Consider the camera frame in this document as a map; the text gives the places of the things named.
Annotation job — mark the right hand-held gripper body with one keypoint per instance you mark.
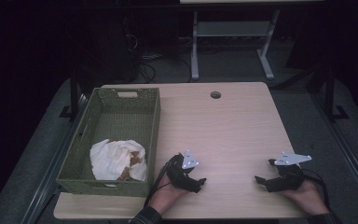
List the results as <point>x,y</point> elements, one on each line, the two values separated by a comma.
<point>287,179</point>

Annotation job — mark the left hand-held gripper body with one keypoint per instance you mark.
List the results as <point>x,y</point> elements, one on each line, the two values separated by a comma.
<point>180,175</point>

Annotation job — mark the white cloth with brown print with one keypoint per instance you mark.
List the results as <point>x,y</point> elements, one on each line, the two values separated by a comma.
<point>112,158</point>

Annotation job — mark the green woven basket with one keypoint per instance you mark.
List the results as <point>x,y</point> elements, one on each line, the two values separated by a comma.
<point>115,124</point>

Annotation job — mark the person's left hand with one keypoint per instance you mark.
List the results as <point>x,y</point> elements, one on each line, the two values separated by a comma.
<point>166,194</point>

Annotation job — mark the person's right hand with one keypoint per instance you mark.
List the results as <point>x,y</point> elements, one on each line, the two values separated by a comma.
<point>306,197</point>

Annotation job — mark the black metal stand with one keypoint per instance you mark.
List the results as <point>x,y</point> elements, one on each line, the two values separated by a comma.
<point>73,93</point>
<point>330,93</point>

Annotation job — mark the grey metal desk frame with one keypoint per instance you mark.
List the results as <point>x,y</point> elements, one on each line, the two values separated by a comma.
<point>233,28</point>

